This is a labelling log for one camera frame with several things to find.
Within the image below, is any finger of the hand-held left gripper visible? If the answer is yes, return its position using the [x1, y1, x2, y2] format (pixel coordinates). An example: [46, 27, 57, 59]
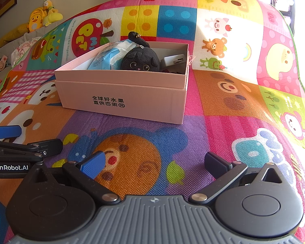
[0, 139, 63, 162]
[0, 125, 22, 140]

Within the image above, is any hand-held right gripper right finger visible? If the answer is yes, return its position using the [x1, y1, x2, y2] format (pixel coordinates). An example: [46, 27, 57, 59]
[189, 152, 283, 205]

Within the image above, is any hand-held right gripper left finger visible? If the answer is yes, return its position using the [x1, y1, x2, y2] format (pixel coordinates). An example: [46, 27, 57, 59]
[27, 151, 119, 205]

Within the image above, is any pink cardboard box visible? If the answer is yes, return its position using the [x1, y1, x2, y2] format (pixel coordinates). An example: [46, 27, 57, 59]
[54, 42, 189, 125]

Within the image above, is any blue white tissue packet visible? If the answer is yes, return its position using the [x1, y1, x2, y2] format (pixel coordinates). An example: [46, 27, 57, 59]
[88, 41, 138, 70]

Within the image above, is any white battery charger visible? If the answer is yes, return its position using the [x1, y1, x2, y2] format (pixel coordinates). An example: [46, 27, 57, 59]
[161, 53, 186, 74]

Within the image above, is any black cat plush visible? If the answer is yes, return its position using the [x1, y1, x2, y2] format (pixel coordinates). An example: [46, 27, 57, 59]
[121, 31, 161, 72]

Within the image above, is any colourful cartoon play mat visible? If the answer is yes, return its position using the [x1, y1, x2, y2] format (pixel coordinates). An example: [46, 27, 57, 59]
[0, 0, 305, 244]

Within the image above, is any pile of light clothes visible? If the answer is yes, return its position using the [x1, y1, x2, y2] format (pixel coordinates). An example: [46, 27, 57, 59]
[11, 38, 41, 65]

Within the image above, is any yellow pillow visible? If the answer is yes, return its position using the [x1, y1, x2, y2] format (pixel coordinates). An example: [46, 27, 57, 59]
[0, 23, 29, 50]

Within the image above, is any yellow duck plush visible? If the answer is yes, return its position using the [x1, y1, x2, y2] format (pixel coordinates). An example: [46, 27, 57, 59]
[28, 0, 64, 33]

